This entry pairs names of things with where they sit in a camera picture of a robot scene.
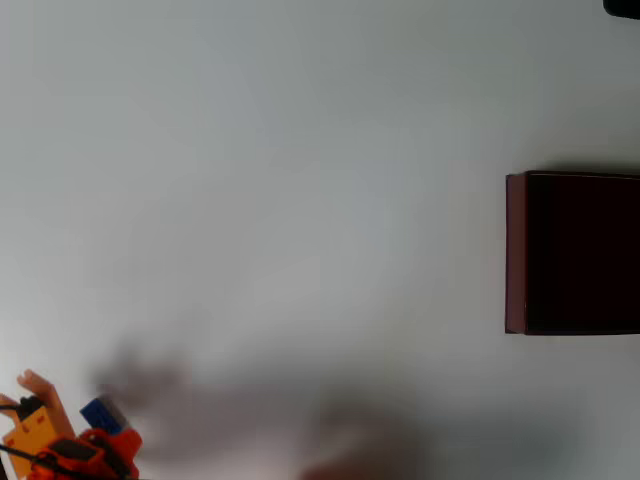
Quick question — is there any small blue block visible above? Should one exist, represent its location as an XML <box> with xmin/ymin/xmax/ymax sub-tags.
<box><xmin>78</xmin><ymin>393</ymin><xmax>134</xmax><ymax>437</ymax></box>

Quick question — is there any dark red box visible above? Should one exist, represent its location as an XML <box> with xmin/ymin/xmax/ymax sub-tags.
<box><xmin>504</xmin><ymin>169</ymin><xmax>640</xmax><ymax>337</ymax></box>

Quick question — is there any black object at edge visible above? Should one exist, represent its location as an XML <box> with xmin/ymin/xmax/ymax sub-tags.
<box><xmin>602</xmin><ymin>0</ymin><xmax>640</xmax><ymax>20</ymax></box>

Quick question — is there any light orange camera mount bracket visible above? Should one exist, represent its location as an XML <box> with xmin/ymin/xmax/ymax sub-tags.
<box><xmin>0</xmin><ymin>368</ymin><xmax>77</xmax><ymax>479</ymax></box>

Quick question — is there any black cable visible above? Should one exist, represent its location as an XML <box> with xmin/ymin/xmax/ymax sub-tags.
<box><xmin>0</xmin><ymin>441</ymin><xmax>56</xmax><ymax>474</ymax></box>

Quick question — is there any black camera module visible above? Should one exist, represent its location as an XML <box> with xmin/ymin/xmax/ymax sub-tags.
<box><xmin>16</xmin><ymin>394</ymin><xmax>42</xmax><ymax>420</ymax></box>

